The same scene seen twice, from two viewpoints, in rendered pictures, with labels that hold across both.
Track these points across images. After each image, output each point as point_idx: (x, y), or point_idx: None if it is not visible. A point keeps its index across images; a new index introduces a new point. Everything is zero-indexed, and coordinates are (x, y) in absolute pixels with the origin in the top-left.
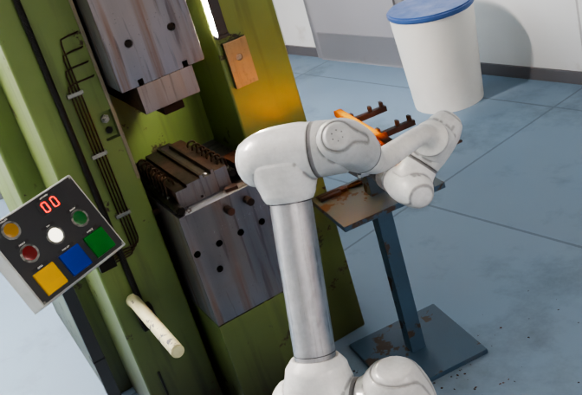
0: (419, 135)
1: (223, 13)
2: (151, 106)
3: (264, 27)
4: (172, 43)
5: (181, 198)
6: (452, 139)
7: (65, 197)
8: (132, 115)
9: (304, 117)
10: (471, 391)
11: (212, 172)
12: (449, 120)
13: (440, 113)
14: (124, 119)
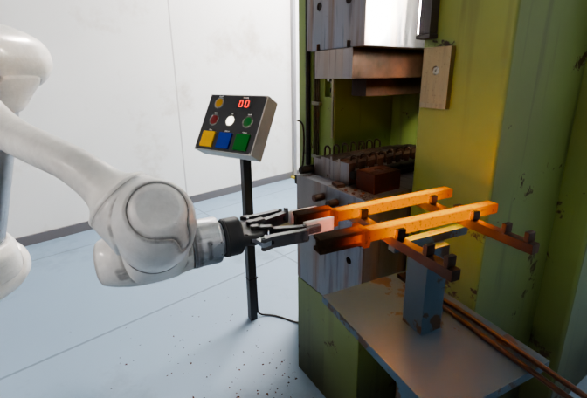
0: (38, 151)
1: (445, 10)
2: (319, 72)
3: (487, 45)
4: (345, 17)
5: (316, 165)
6: (103, 230)
7: (253, 106)
8: (416, 109)
9: (487, 192)
10: None
11: (339, 162)
12: (117, 197)
13: (146, 179)
14: (409, 109)
